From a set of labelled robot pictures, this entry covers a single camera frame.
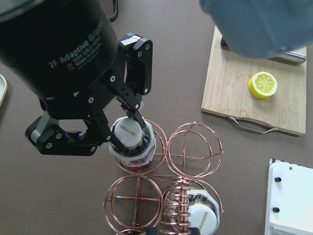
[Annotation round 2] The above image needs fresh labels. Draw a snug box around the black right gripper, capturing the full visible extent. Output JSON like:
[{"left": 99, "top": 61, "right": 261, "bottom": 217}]
[{"left": 0, "top": 0, "right": 153, "bottom": 156}]

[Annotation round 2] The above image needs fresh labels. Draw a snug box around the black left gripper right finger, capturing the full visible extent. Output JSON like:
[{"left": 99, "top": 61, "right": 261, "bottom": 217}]
[{"left": 188, "top": 227, "right": 201, "bottom": 235}]

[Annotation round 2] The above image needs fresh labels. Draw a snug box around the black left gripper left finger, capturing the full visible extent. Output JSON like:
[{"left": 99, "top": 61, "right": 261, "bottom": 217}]
[{"left": 146, "top": 227, "right": 159, "bottom": 235}]

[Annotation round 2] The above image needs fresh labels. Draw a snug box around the copper wire bottle basket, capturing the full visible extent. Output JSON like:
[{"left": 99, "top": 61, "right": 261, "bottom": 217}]
[{"left": 103, "top": 120, "right": 224, "bottom": 235}]

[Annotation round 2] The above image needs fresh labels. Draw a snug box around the tea bottle front slot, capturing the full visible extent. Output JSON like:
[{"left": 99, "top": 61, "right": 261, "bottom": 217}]
[{"left": 109, "top": 117, "right": 156, "bottom": 171}]

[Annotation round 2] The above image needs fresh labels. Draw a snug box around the tea bottle slot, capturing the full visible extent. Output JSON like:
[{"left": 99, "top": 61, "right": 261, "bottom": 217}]
[
  {"left": 109, "top": 117, "right": 156, "bottom": 171},
  {"left": 159, "top": 187, "right": 220, "bottom": 235}
]

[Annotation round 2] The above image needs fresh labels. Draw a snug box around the tea bottle back slot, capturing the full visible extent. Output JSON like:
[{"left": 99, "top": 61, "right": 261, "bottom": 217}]
[{"left": 159, "top": 187, "right": 220, "bottom": 235}]

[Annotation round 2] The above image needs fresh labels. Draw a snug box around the cream serving tray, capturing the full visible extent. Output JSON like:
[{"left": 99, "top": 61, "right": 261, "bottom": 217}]
[{"left": 0, "top": 74, "right": 8, "bottom": 106}]

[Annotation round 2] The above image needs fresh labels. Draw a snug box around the bamboo cutting board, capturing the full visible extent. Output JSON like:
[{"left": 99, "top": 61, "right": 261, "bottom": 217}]
[{"left": 201, "top": 28, "right": 307, "bottom": 136}]

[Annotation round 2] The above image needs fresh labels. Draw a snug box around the half lemon slice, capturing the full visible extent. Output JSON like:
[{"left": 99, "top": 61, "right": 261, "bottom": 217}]
[{"left": 248, "top": 71, "right": 278, "bottom": 99}]

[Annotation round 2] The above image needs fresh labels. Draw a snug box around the steel muddler black tip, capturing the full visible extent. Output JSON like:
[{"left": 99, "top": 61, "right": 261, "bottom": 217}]
[{"left": 221, "top": 36, "right": 307, "bottom": 66}]

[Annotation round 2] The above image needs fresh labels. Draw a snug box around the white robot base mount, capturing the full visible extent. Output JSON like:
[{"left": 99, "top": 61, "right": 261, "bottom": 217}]
[{"left": 265, "top": 159, "right": 313, "bottom": 235}]

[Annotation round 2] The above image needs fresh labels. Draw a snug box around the black right camera cable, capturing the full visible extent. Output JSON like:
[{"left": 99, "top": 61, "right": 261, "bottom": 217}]
[{"left": 107, "top": 0, "right": 120, "bottom": 23}]

